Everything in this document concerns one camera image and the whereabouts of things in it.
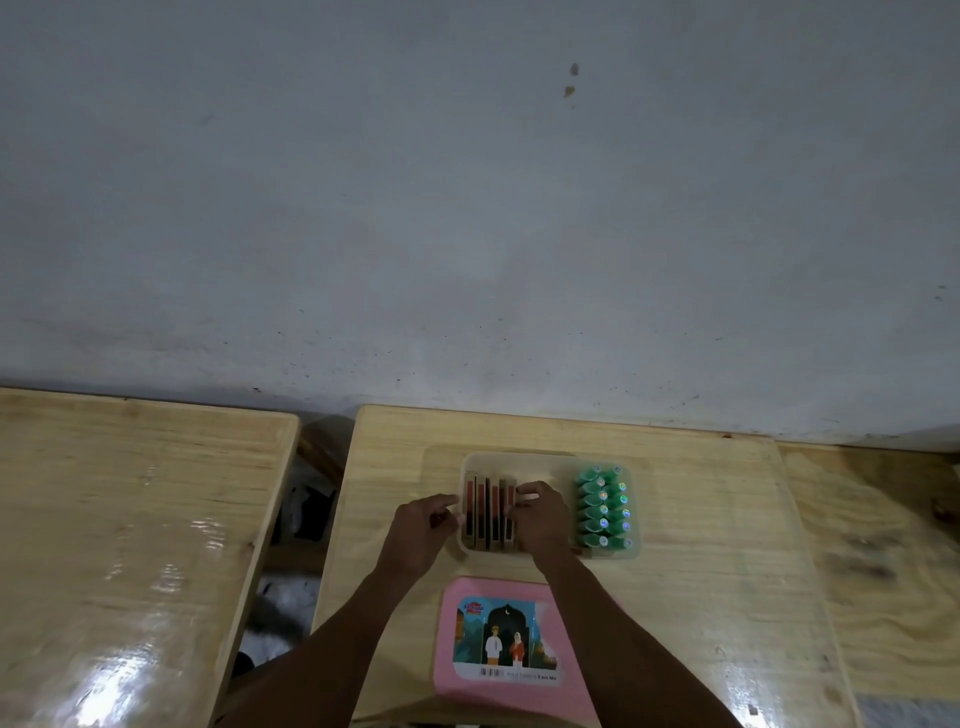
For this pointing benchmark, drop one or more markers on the person's left hand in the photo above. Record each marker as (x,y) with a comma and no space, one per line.
(411,536)

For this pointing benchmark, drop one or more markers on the person's right hand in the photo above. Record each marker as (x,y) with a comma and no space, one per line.
(546,521)

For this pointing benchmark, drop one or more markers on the person's right fingers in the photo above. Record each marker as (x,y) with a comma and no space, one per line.
(520,504)

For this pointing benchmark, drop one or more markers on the person's left thumb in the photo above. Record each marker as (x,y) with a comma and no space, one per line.
(448,520)

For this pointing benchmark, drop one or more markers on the clear plastic tray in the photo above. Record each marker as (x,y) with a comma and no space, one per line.
(559,461)

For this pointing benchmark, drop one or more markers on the person's right forearm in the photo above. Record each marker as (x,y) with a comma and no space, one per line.
(622,645)

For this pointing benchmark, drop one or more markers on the person's left forearm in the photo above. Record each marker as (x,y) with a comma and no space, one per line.
(330,652)

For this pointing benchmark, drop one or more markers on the group of green capped bottles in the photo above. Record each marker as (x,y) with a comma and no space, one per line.
(604,510)

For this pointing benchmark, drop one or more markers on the pink lid with picture label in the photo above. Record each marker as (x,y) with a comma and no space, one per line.
(480,637)

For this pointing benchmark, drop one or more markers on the black and white cloth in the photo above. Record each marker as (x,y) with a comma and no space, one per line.
(304,510)

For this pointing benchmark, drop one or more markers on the grey fluffy rug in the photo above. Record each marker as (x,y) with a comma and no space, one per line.
(281,615)

